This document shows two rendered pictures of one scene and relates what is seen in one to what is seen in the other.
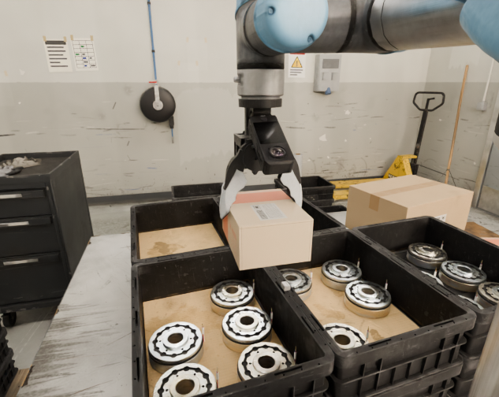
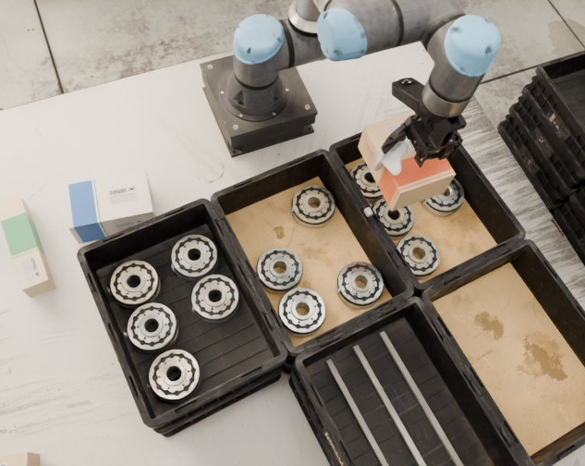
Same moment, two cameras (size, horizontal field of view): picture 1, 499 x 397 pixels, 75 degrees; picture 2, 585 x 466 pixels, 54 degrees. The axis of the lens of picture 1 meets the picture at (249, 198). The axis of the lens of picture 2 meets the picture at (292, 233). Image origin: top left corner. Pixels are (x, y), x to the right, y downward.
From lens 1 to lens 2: 1.36 m
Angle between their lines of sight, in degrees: 94
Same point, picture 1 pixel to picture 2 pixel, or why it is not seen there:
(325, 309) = (322, 260)
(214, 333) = (418, 219)
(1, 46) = not seen: outside the picture
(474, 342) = (202, 218)
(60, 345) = (561, 259)
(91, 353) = not seen: hidden behind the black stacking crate
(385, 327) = (268, 242)
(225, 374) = not seen: hidden behind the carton
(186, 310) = (454, 243)
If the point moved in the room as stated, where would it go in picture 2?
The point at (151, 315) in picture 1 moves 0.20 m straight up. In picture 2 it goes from (482, 233) to (517, 193)
